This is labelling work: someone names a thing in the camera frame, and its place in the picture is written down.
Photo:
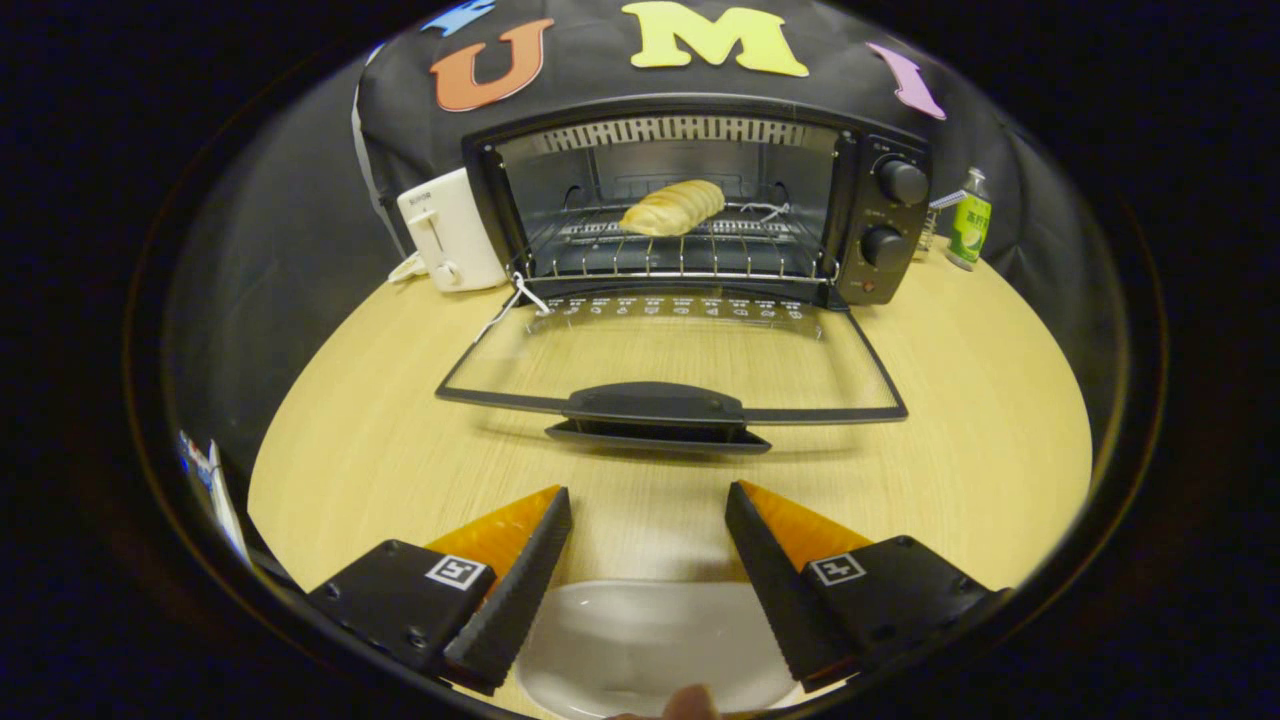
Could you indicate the ridged bread roll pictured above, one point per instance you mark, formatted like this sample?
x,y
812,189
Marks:
x,y
675,207

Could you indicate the white rectangular plate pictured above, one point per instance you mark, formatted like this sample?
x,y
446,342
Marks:
x,y
650,640

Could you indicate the black toaster oven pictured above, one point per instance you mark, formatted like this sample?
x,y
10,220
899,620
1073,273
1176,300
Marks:
x,y
886,215

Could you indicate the striped straw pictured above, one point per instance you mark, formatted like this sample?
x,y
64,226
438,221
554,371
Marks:
x,y
945,200

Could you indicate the green label drink bottle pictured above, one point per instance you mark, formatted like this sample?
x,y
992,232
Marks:
x,y
968,225

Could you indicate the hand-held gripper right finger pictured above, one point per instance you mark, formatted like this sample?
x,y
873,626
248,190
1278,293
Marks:
x,y
775,585

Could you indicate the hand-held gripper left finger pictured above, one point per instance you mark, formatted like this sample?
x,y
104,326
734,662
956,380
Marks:
x,y
520,590

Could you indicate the white toaster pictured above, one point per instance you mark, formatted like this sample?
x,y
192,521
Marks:
x,y
455,230

